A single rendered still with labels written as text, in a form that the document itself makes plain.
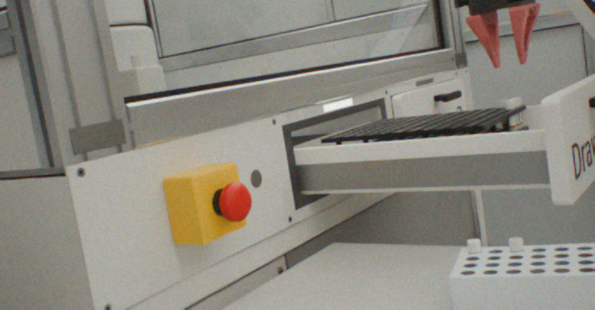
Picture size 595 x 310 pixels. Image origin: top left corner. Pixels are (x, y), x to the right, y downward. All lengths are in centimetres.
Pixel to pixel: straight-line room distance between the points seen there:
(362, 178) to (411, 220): 38
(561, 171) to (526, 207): 199
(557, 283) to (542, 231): 212
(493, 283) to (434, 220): 69
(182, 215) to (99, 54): 18
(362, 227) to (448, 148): 31
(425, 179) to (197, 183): 27
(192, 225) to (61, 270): 13
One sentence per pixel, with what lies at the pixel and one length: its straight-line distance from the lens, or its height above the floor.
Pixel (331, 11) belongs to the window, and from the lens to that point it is 101.
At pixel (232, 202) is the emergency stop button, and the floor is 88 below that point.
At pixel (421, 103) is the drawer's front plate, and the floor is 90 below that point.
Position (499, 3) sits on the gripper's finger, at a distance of 87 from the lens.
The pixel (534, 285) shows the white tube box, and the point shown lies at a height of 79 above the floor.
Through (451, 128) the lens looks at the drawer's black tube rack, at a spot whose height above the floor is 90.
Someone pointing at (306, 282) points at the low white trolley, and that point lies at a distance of 75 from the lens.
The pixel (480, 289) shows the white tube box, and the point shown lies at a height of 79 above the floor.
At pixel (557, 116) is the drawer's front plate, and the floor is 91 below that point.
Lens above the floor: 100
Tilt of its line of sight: 6 degrees down
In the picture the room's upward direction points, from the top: 9 degrees counter-clockwise
